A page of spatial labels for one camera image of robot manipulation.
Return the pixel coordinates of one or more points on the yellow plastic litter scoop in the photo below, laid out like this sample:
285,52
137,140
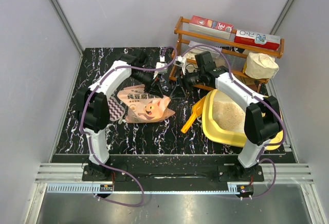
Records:
197,110

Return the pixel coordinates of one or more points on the purple wavy striped sponge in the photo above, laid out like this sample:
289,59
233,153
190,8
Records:
116,111

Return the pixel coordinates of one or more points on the aluminium frame rail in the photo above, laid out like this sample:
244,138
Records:
286,173

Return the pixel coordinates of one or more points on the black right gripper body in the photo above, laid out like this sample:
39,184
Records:
186,80

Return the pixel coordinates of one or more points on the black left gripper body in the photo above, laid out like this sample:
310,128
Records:
157,79

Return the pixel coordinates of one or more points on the wooden two-tier shelf rack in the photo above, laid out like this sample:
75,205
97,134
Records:
236,53

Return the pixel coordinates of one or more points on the red 3D toothpaste box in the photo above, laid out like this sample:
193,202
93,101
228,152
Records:
210,27

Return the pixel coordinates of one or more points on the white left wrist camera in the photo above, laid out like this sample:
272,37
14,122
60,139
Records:
161,67

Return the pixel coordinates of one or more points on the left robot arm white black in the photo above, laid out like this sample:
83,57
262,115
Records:
93,111

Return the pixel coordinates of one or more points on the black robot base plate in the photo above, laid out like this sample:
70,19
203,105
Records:
221,173

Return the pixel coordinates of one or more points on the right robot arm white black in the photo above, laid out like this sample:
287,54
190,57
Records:
263,124

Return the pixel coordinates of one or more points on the red white R+O box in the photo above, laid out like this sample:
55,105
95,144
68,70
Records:
257,39

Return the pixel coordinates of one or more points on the beige tissue pack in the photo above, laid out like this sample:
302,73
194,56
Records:
260,66

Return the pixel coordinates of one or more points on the brown cat litter granules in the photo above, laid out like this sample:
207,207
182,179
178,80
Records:
228,116

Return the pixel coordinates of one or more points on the brown cardboard box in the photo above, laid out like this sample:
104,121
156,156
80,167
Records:
249,83

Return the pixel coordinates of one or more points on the yellow litter box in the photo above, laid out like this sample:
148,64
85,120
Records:
210,128

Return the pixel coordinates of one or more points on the pink cat litter bag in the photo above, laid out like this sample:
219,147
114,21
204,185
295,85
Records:
144,107

